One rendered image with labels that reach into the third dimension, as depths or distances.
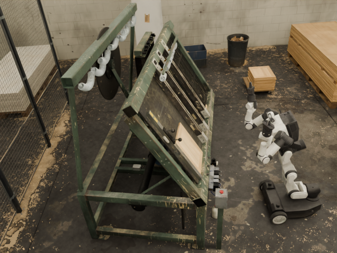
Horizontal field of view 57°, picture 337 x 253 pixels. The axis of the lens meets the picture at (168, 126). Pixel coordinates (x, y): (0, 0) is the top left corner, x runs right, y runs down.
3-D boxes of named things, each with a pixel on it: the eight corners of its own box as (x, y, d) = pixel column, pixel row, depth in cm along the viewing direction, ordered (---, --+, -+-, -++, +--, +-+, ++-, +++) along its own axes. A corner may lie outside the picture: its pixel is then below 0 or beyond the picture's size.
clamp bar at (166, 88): (202, 144, 374) (219, 137, 363) (144, 66, 324) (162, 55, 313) (202, 139, 382) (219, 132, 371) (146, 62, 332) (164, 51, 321)
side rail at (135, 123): (191, 200, 310) (200, 197, 305) (123, 121, 263) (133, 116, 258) (192, 196, 314) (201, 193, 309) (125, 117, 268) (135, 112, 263)
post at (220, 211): (220, 249, 357) (223, 207, 313) (215, 249, 358) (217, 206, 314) (221, 245, 361) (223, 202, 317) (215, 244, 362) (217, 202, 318)
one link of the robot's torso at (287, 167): (293, 168, 375) (289, 140, 349) (299, 179, 361) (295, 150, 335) (281, 171, 378) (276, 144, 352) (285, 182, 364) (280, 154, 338)
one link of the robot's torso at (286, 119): (294, 127, 349) (287, 103, 330) (306, 146, 321) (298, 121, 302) (269, 136, 356) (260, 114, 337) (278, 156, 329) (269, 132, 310)
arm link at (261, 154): (257, 142, 306) (253, 157, 317) (263, 148, 298) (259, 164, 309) (266, 141, 310) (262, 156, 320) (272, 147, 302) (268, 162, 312)
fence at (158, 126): (198, 180, 327) (201, 179, 325) (145, 114, 287) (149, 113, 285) (198, 176, 331) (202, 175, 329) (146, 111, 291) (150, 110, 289)
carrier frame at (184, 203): (204, 250, 357) (204, 202, 309) (91, 238, 380) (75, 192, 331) (211, 134, 532) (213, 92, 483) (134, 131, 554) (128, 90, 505)
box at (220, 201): (226, 209, 310) (227, 197, 299) (214, 208, 312) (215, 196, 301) (226, 200, 319) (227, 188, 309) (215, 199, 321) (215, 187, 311)
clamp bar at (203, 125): (203, 132, 392) (220, 125, 382) (148, 56, 342) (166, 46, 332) (203, 128, 400) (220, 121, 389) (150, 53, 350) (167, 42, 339)
